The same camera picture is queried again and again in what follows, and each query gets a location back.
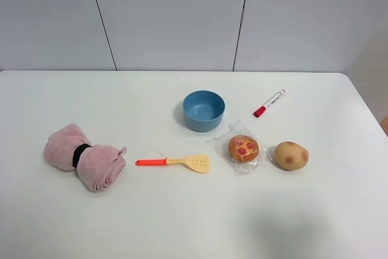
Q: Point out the red whiteboard marker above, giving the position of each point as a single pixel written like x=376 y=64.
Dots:
x=269 y=103

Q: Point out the wrapped pastry in plastic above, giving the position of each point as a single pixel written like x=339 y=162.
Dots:
x=240 y=148

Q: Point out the toy potato with brown spots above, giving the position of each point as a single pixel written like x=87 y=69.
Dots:
x=291 y=156

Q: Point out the rolled pink towel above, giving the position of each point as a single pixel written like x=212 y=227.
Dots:
x=97 y=166

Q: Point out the wooden furniture piece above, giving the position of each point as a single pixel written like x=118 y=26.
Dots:
x=384 y=125

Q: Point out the toy spatula with red handle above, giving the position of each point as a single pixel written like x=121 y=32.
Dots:
x=197 y=163

